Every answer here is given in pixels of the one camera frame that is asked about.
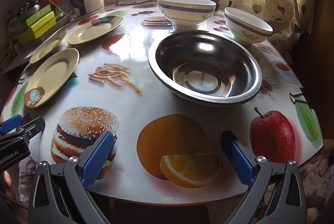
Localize beige plate with brown patch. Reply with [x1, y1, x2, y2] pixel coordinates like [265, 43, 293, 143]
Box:
[24, 48, 80, 109]
[67, 15, 124, 45]
[29, 30, 68, 64]

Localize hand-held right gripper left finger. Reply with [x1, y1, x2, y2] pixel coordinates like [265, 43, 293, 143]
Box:
[28, 130, 116, 224]

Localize small white blue-striped bowl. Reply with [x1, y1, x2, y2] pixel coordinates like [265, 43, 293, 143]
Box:
[224, 7, 273, 46]

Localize large white blue-striped bowl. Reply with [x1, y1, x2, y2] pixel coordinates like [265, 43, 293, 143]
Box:
[157, 0, 217, 33]

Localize grey oval device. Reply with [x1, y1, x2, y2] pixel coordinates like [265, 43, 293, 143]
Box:
[25, 4, 41, 14]

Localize dark green box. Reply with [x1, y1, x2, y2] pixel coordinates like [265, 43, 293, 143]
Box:
[25, 4, 53, 26]

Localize flat grey board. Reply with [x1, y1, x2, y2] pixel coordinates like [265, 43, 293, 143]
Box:
[1, 42, 39, 75]

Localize black binder clip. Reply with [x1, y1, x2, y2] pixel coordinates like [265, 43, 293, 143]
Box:
[288, 87, 311, 111]

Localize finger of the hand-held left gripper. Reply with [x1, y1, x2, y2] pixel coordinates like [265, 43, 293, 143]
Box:
[0, 114, 24, 136]
[19, 116, 46, 142]

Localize stainless steel basin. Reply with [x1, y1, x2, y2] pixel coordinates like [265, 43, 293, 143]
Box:
[148, 30, 262, 106]

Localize lime green box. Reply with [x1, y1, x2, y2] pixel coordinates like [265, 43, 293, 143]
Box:
[30, 11, 56, 31]
[16, 18, 57, 45]

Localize printed blanket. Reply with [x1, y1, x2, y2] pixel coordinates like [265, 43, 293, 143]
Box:
[297, 141, 334, 224]

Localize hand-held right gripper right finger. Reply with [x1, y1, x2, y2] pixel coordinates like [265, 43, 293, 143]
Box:
[221, 130, 306, 224]

